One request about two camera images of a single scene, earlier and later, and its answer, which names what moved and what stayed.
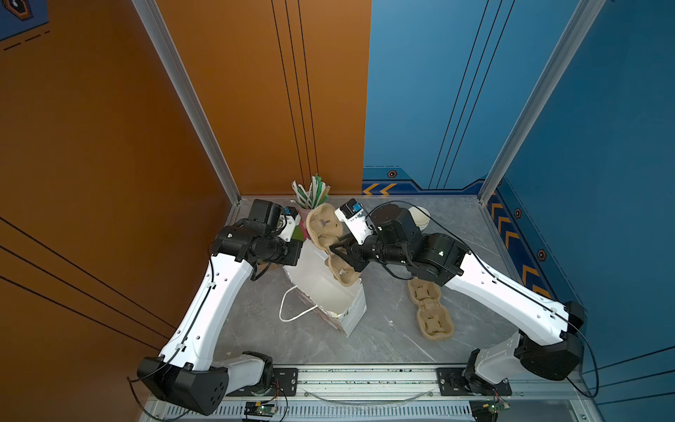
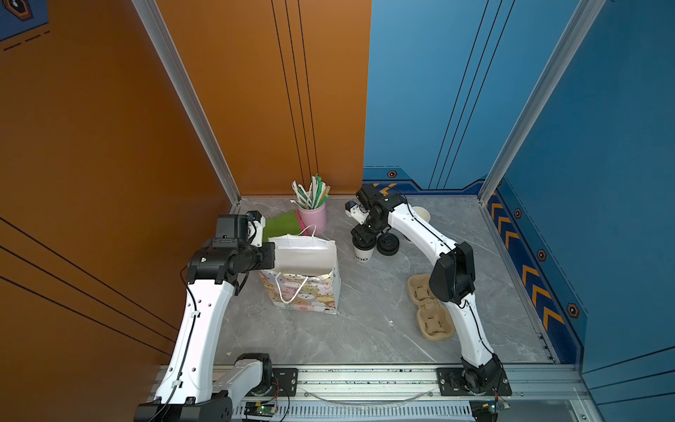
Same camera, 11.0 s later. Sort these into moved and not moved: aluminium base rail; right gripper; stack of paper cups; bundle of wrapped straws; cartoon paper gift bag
Moved: right gripper; cartoon paper gift bag
Not moved: stack of paper cups; bundle of wrapped straws; aluminium base rail
